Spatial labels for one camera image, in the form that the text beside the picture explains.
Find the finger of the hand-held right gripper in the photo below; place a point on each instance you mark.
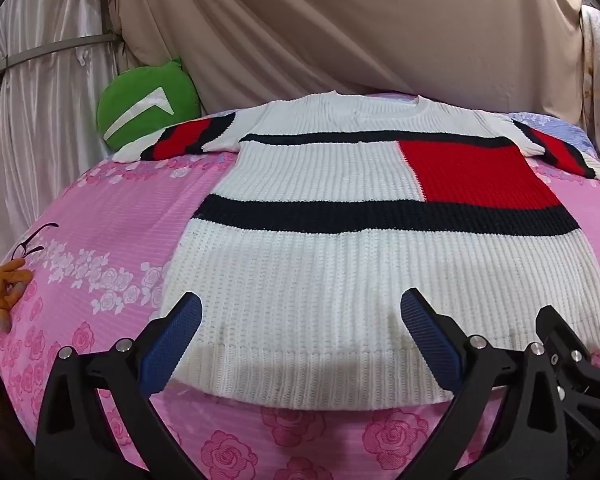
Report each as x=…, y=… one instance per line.
x=587, y=400

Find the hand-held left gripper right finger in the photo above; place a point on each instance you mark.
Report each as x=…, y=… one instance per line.
x=430, y=340

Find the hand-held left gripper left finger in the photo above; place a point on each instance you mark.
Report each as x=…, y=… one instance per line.
x=172, y=340

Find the white red navy knit sweater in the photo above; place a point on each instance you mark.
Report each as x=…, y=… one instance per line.
x=330, y=270

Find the pink floral bed sheet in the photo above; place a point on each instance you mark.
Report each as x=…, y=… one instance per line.
x=105, y=240

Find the black eyeglasses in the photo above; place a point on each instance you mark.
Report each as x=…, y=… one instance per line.
x=26, y=248

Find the orange plush toy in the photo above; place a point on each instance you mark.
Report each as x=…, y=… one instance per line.
x=0, y=285

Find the green round cushion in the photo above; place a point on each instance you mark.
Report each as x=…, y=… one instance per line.
x=145, y=100

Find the white satin curtain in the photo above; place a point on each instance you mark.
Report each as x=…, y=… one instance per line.
x=45, y=90

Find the beige draped curtain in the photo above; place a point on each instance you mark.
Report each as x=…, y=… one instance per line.
x=360, y=25

